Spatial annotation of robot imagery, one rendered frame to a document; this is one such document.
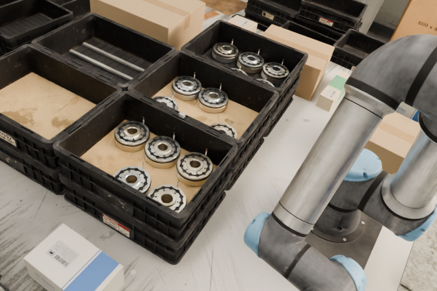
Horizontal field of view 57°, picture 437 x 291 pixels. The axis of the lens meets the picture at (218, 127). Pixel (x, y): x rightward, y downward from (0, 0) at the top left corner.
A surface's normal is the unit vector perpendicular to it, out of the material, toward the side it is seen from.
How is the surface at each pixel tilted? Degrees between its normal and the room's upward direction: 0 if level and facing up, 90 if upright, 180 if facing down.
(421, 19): 77
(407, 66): 63
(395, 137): 0
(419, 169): 108
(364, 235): 3
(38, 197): 0
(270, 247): 53
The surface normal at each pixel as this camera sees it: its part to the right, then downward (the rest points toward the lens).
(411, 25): -0.49, 0.32
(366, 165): 0.00, -0.79
